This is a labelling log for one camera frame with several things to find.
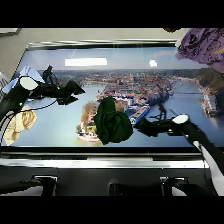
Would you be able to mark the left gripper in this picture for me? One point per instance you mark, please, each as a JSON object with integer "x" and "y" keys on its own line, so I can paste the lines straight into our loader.
{"x": 51, "y": 90}

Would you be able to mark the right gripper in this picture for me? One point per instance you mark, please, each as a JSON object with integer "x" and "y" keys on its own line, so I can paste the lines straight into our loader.
{"x": 154, "y": 127}

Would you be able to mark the dark green garment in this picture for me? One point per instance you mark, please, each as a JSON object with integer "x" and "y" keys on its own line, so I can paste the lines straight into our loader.
{"x": 112, "y": 121}

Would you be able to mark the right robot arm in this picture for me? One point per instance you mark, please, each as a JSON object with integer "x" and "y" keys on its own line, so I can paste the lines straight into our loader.
{"x": 200, "y": 138}

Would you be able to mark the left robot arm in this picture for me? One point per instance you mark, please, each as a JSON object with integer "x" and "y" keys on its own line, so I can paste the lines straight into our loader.
{"x": 15, "y": 96}

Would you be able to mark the light blue garment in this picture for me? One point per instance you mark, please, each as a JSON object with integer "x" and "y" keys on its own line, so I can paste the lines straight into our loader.
{"x": 30, "y": 72}

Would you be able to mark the cream garment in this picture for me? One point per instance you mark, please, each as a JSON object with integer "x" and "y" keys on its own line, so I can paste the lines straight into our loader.
{"x": 20, "y": 125}

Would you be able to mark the purple printed garment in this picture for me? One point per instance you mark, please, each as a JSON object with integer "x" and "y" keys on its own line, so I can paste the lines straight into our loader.
{"x": 203, "y": 46}

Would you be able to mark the silver frame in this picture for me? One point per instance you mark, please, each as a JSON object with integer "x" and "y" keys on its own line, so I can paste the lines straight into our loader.
{"x": 100, "y": 163}

